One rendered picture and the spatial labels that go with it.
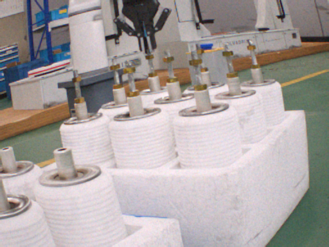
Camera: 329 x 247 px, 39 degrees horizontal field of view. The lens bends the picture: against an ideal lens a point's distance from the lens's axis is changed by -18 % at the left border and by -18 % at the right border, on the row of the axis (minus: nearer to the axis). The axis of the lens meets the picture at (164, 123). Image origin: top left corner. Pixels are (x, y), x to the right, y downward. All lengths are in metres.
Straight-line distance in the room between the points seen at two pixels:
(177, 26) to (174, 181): 2.84
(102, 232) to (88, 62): 0.80
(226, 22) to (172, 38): 4.06
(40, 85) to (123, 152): 2.06
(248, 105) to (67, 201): 0.43
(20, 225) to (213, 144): 0.40
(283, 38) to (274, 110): 3.43
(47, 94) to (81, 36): 1.62
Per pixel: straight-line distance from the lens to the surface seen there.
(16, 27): 7.31
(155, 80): 1.10
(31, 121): 2.75
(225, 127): 0.76
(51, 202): 0.52
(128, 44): 3.28
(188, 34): 3.61
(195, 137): 0.76
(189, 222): 0.77
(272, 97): 0.97
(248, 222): 0.77
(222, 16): 7.67
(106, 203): 0.52
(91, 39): 1.28
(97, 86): 1.26
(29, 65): 5.36
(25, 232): 0.44
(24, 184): 0.60
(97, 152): 0.90
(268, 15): 4.53
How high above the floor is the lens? 0.38
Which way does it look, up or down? 10 degrees down
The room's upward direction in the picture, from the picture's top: 10 degrees counter-clockwise
